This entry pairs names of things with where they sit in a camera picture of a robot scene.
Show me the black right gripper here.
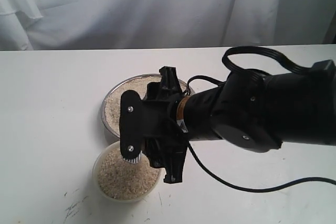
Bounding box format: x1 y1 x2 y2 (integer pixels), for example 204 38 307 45
143 66 187 184

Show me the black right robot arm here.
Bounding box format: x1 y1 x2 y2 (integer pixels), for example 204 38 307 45
143 60 335 184

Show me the rice in white bowl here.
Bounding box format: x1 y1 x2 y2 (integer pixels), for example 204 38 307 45
98 148 161 200

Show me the white ceramic bowl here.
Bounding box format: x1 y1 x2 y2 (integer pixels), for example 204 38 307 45
92 141 162 204

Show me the rice in metal tray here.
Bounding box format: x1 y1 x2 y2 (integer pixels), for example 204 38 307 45
104 76 190 135

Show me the round metal tray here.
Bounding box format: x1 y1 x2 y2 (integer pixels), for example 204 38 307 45
101 73 196 138

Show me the white fabric backdrop curtain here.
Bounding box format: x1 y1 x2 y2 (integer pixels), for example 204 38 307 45
1 0 335 50

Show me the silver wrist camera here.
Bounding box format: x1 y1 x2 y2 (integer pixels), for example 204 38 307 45
119 90 171 165

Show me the black flat ribbon cable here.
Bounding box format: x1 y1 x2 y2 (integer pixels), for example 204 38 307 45
222 46 336 78

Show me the black round cable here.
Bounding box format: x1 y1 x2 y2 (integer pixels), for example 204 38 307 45
186 76 336 193

